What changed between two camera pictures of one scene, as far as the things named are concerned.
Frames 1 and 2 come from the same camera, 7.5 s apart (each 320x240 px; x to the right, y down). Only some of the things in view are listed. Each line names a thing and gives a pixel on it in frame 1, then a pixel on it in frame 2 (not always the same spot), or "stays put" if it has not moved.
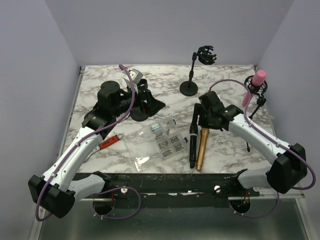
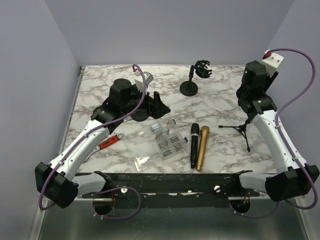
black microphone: [193, 133] stays put
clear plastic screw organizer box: [169, 140] stays put
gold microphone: [203, 140] stays put
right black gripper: [198, 111] -> [270, 80]
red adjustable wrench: [116, 138] stays put
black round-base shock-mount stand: [205, 56] -> [190, 88]
